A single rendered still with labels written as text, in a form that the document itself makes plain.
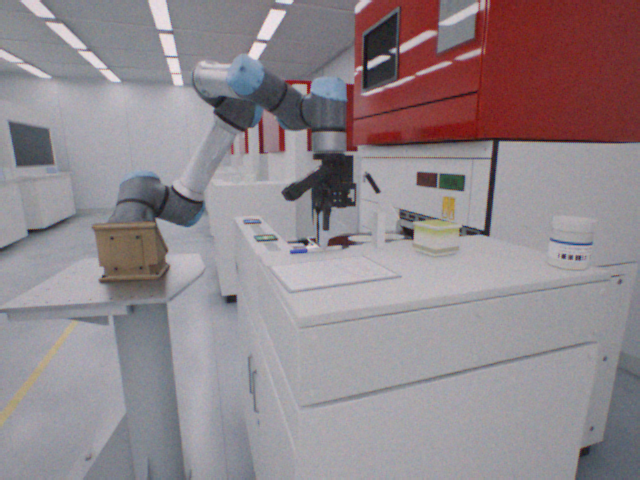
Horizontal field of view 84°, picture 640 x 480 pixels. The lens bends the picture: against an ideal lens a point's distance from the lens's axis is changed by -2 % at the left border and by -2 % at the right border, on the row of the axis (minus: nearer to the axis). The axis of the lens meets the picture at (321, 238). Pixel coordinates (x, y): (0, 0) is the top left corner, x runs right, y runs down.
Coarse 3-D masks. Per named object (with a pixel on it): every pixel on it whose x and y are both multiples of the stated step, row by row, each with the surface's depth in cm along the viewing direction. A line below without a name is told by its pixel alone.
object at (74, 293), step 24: (96, 264) 122; (192, 264) 122; (48, 288) 99; (72, 288) 99; (96, 288) 99; (120, 288) 99; (144, 288) 99; (168, 288) 99; (0, 312) 87; (24, 312) 88; (48, 312) 89; (72, 312) 90; (96, 312) 91; (120, 312) 92
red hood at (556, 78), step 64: (384, 0) 131; (448, 0) 98; (512, 0) 88; (576, 0) 94; (384, 64) 135; (448, 64) 101; (512, 64) 92; (576, 64) 98; (384, 128) 138; (448, 128) 103; (512, 128) 96; (576, 128) 103
